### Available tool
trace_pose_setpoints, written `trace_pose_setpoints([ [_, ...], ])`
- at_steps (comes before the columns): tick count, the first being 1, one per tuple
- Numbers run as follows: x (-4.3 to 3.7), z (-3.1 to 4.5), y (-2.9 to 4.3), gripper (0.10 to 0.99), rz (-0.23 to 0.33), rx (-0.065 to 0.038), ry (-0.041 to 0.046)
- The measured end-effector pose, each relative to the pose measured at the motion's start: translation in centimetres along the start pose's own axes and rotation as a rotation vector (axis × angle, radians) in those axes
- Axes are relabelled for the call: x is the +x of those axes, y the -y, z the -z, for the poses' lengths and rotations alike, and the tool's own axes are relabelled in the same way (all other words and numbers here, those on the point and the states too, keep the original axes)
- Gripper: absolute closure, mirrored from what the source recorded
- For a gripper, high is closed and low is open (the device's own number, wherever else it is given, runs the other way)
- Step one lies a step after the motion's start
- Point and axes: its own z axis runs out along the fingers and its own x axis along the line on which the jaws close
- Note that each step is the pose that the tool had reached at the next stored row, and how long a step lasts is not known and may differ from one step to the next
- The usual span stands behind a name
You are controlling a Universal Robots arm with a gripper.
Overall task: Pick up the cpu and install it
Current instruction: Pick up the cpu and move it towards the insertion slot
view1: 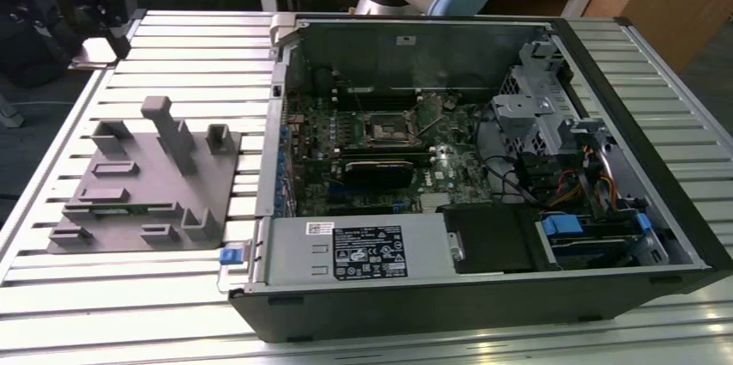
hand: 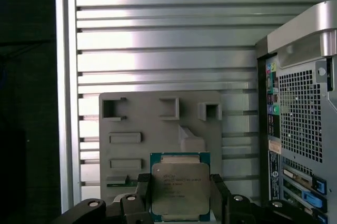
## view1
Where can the grey parts rack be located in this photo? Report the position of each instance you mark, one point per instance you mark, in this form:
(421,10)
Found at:
(143,210)

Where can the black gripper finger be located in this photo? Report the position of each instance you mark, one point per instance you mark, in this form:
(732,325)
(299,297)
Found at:
(120,40)

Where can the blue plastic clip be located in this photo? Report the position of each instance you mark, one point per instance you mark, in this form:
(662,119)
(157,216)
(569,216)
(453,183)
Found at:
(642,222)

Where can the silver chipset heatsink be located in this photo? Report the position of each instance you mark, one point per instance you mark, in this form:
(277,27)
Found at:
(434,199)

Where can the thin metal locking lever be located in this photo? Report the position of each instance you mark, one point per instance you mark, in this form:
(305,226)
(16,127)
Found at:
(356,99)

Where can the round coin battery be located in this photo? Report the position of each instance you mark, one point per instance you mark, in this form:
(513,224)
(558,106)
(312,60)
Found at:
(452,103)

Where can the silver metal drive cage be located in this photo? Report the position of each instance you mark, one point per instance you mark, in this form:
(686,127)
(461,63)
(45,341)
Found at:
(514,111)

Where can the CPU socket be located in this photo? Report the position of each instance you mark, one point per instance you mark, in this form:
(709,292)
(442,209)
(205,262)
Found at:
(389,128)

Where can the green motherboard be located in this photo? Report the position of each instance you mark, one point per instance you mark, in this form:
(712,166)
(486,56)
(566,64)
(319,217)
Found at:
(458,167)

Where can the silver power supply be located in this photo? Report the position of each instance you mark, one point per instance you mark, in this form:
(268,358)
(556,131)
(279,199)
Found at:
(297,253)

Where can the green RAM stick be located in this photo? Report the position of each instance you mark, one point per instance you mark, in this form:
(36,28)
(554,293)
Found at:
(135,210)

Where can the blue case latch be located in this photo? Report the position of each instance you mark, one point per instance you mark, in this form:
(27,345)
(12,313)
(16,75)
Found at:
(229,256)

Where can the blue disk carrier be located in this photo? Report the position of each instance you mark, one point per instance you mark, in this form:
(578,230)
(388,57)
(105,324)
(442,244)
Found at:
(558,225)

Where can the black PC case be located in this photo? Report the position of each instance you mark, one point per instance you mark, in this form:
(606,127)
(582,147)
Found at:
(401,313)

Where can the low profile graphics card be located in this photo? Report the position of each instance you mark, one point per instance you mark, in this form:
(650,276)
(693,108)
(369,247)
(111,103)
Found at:
(377,174)

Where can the brown wooden cabinet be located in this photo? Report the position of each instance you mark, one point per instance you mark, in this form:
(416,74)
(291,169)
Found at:
(676,4)

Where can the black plastic fan shroud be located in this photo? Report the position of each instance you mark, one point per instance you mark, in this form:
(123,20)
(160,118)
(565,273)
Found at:
(492,238)

